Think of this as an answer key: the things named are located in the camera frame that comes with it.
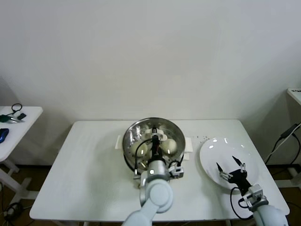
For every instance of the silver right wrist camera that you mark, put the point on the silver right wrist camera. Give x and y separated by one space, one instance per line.
256 196

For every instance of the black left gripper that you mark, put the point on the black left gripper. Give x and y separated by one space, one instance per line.
156 150

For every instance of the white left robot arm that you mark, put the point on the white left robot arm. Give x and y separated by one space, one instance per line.
157 195

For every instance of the perforated steel steamer basket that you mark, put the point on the perforated steel steamer basket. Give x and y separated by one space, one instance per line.
189 144

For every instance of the blue object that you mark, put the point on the blue object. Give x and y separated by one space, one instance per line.
3 134

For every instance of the white steamed baozi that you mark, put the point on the white steamed baozi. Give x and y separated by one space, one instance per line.
169 146
138 150

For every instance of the glass pot lid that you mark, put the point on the glass pot lid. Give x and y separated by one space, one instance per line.
163 136

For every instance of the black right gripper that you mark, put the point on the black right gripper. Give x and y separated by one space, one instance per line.
240 177

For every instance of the small black device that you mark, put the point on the small black device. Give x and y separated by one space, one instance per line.
21 115

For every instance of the silver hand tools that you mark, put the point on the silver hand tools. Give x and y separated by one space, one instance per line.
16 120

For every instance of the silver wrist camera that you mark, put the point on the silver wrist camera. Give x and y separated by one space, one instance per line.
256 196
177 172

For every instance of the green tool holder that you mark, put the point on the green tool holder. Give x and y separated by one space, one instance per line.
4 118

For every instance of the white side table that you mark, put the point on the white side table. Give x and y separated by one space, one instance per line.
23 131

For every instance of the white round plate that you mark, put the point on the white round plate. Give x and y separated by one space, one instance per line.
211 150

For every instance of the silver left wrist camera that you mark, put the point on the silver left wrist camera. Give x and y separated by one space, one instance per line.
177 172

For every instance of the white shelf with label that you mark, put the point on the white shelf with label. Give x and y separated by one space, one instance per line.
295 95

